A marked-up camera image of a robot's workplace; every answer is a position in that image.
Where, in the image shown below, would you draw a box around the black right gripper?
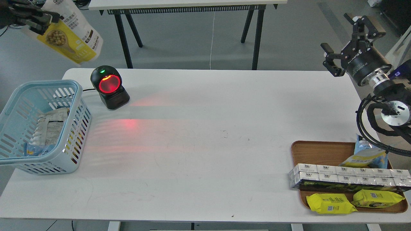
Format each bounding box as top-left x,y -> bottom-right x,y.
320,13 -> 392,86

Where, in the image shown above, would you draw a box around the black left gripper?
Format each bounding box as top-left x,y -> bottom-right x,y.
0,3 -> 60,35

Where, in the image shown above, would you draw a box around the yellow white bean snack pouch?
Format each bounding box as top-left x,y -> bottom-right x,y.
22,0 -> 104,64

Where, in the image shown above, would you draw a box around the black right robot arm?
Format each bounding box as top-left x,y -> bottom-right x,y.
321,13 -> 410,157

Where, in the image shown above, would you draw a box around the light blue plastic basket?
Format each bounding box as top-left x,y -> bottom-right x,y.
0,80 -> 92,175

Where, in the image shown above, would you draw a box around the white snack bag in basket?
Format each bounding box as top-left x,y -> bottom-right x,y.
30,107 -> 70,146

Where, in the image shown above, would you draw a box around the blue yellow snack bag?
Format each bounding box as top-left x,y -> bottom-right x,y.
339,134 -> 389,169

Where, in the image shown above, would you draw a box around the blue snack bag in basket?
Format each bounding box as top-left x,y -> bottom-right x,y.
23,143 -> 56,157

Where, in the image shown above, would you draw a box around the yellow snack pack right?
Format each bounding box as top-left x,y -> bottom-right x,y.
351,190 -> 405,209

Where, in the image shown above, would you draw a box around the yellow snack pack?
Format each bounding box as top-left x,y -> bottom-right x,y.
306,193 -> 357,214
351,190 -> 405,209

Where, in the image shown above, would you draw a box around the yellow snack pack left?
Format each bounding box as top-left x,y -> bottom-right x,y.
306,193 -> 357,214

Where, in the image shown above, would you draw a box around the white background table black legs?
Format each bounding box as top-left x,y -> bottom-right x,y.
82,0 -> 295,70

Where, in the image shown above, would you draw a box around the black barcode scanner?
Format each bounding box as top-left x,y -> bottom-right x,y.
91,65 -> 130,111

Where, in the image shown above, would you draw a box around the silver wrapped box pack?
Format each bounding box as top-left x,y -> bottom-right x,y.
288,163 -> 411,193

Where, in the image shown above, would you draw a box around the white hanging cord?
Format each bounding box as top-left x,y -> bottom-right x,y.
209,12 -> 215,70

